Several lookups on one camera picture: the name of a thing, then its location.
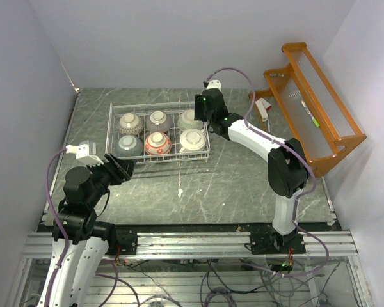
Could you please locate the white red small box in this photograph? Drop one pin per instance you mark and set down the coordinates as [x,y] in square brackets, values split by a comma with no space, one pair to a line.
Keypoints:
[263,106]

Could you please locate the white wire dish rack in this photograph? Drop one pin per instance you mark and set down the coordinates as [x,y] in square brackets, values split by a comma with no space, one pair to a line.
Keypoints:
[173,110]

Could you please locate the white handled bowl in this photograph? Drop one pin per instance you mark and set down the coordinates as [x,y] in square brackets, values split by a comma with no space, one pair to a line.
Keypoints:
[192,140]

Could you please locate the red orange patterned bowl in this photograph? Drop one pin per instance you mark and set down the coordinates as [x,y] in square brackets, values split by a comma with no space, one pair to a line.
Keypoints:
[157,143]

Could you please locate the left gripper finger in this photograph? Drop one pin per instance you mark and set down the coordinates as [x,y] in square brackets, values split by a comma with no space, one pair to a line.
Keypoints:
[111,161]
[125,169]

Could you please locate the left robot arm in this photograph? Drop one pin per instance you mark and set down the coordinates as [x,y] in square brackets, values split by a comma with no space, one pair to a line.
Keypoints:
[79,240]

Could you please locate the purple striped bowl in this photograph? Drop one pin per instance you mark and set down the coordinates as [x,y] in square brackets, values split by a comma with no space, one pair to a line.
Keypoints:
[158,121]

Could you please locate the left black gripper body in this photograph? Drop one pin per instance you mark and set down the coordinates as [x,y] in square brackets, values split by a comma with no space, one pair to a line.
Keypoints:
[102,175]

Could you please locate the grey blue bowl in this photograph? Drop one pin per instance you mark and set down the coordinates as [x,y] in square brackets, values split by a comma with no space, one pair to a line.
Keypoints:
[129,146]

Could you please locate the marker pen on shelf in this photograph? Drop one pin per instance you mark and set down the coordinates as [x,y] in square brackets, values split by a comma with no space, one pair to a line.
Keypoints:
[307,110]

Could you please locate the orange wooden shelf rack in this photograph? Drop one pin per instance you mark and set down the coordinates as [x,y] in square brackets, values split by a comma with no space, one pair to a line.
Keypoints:
[303,79]

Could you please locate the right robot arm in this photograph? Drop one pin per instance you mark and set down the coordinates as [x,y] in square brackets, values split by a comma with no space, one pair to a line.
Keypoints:
[287,174]

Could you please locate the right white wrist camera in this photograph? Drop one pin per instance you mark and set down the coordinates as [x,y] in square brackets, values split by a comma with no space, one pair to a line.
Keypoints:
[213,84]

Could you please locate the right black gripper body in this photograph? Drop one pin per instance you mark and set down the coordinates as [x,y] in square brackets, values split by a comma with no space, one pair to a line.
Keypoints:
[207,117]

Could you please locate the beige patterned bowl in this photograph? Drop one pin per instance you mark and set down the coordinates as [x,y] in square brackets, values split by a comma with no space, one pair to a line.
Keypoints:
[130,124]

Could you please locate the green patterned bowl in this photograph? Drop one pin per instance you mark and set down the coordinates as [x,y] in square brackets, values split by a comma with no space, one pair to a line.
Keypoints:
[187,121]

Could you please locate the aluminium mounting rail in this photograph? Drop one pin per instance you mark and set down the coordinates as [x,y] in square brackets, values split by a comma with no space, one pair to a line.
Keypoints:
[234,245]

